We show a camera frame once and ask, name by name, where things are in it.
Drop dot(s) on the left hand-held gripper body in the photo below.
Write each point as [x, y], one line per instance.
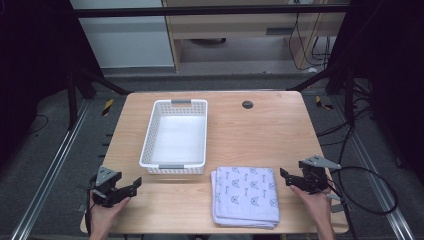
[106, 190]

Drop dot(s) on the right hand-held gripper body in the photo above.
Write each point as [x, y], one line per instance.
[314, 178]

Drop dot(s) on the lilac printed towel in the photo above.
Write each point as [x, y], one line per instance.
[246, 196]

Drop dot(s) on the white plastic basket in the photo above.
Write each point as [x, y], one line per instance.
[176, 138]

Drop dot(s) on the person's left hand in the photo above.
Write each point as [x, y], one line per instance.
[103, 218]

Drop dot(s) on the person's right hand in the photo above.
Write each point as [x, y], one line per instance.
[318, 208]

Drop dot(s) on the yellow black floor marker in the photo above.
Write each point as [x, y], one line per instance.
[107, 106]
[322, 103]

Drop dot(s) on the black stand leg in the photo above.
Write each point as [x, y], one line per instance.
[71, 100]
[348, 96]

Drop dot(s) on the black curtain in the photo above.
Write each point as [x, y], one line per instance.
[33, 66]
[393, 66]

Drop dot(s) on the white cabinet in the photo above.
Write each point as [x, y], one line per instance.
[126, 40]

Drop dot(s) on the light wooden desk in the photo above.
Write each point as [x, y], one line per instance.
[233, 28]

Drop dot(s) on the grey table bracket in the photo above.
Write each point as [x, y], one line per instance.
[81, 207]
[337, 203]

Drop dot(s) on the metal floor rail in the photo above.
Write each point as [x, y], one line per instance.
[50, 166]
[376, 186]

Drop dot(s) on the black horizontal frame bar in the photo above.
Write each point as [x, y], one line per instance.
[206, 10]

